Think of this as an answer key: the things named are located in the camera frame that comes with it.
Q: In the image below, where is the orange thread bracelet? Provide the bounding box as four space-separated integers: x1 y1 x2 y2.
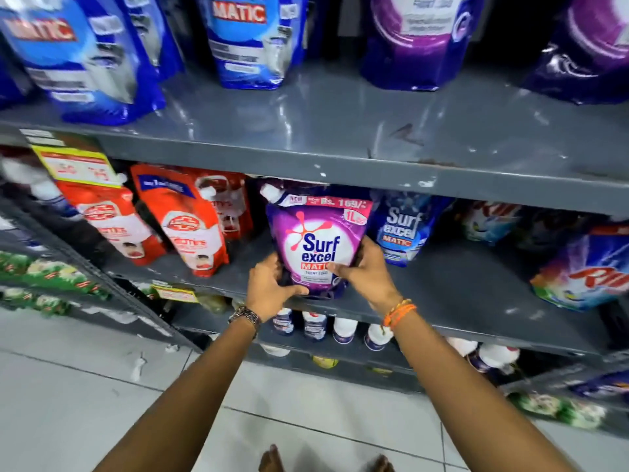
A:
382 299 418 330

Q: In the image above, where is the dark grey side rack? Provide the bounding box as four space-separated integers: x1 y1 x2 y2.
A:
0 191 203 352

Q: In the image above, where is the metal wristwatch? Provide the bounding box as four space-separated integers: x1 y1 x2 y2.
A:
227 305 262 340

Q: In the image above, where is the grey metal shelf board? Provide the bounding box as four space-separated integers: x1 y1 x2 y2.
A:
169 301 629 395
0 58 629 218
96 226 629 360

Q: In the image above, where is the red handwash refill pouch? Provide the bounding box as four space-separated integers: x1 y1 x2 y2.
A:
130 164 231 279
191 167 254 241
55 179 168 267

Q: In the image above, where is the row of green packets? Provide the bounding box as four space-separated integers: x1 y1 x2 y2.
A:
0 249 113 317
507 389 609 431

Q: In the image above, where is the small blue detergent pouch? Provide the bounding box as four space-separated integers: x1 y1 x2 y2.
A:
368 190 454 269

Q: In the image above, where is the colourful detergent powder packet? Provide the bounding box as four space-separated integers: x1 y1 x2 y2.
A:
458 200 523 247
530 225 629 313

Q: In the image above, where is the large yellow price tag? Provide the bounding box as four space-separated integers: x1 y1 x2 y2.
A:
31 144 124 188

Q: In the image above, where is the large blue detergent pouch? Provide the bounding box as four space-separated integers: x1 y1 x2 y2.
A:
0 0 167 127
112 0 186 82
196 0 311 90

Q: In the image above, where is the person's left hand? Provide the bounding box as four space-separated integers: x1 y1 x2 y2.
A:
245 252 310 323

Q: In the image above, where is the person's left foot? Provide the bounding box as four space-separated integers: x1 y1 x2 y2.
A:
258 444 286 472

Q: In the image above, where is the blue purple detergent packet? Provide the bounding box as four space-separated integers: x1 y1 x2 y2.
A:
569 370 629 404

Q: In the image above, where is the person's right hand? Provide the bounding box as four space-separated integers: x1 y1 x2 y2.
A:
327 236 404 316

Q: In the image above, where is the small yellow price tag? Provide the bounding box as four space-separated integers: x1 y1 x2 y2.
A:
152 284 200 305

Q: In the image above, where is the person's left forearm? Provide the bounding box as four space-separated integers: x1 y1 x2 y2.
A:
92 317 261 472

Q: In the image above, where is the purple detergent pouch white spout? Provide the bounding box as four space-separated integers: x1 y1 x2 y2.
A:
259 181 374 301

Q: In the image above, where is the row of white bottles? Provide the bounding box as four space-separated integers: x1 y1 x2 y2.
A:
272 307 522 385

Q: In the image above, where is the large purple detergent pouch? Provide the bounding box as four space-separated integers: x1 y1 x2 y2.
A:
360 0 488 92
522 0 629 106

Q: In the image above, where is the person's right forearm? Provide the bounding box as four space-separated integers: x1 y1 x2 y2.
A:
388 309 580 472

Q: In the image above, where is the white and blue bottle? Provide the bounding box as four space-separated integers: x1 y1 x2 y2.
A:
0 156 83 221

